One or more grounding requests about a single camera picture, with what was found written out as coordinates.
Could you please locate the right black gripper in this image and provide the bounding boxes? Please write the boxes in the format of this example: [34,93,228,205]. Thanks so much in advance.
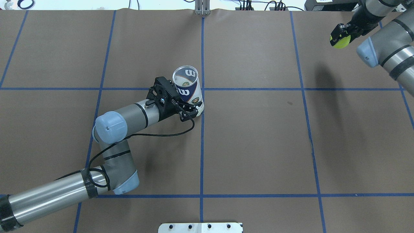
[330,6,384,42]

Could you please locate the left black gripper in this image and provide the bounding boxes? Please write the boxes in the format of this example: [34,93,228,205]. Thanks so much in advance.
[146,76,204,122]

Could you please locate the yellow tennis ball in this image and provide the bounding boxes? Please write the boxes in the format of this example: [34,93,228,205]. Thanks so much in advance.
[330,35,351,49]

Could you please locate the clear tennis ball can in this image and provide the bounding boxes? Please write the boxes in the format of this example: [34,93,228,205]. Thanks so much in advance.
[172,65,204,117]

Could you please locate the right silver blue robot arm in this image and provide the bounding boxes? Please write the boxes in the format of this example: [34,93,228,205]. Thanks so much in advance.
[330,0,414,95]

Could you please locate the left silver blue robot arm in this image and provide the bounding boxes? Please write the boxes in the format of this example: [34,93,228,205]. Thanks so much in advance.
[1,76,204,233]

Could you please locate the black box with label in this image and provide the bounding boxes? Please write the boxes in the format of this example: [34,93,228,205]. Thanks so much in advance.
[304,0,359,12]

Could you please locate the brown paper table cover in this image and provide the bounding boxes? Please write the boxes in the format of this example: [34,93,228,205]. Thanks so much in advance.
[1,9,413,233]

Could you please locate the aluminium frame post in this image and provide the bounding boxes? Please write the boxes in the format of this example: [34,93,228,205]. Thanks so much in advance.
[194,0,211,16]

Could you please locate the white camera mast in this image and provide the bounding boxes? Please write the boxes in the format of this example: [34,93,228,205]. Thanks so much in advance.
[158,222,244,233]

